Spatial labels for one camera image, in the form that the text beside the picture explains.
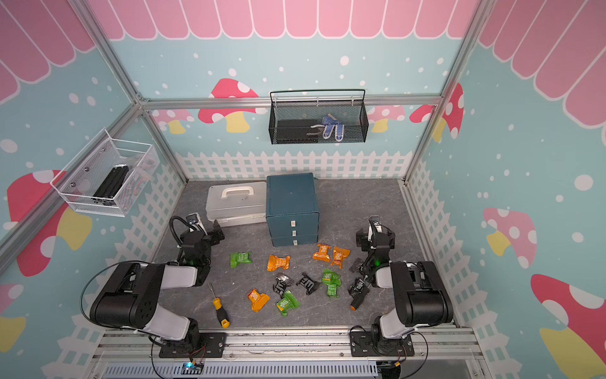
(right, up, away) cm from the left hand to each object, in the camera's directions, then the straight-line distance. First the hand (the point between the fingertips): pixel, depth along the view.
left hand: (206, 226), depth 93 cm
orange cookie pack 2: (+46, -11, +2) cm, 47 cm away
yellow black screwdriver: (+10, -27, -12) cm, 32 cm away
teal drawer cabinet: (+35, +6, -13) cm, 38 cm away
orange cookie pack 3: (+53, -11, +1) cm, 54 cm away
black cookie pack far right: (+59, -16, -1) cm, 61 cm away
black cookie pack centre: (+40, -20, -7) cm, 46 cm away
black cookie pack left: (+31, -20, -6) cm, 37 cm away
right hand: (+67, -1, +1) cm, 67 cm away
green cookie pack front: (+34, -25, -11) cm, 43 cm away
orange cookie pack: (+27, -14, -1) cm, 31 cm away
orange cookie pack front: (+22, -25, -9) cm, 35 cm away
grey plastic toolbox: (+10, +9, +4) cm, 14 cm away
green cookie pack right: (+49, -19, -7) cm, 53 cm away
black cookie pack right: (+57, -21, -9) cm, 62 cm away
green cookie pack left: (+12, -12, 0) cm, 17 cm away
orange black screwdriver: (+57, -25, -11) cm, 63 cm away
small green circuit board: (+4, -42, -20) cm, 47 cm away
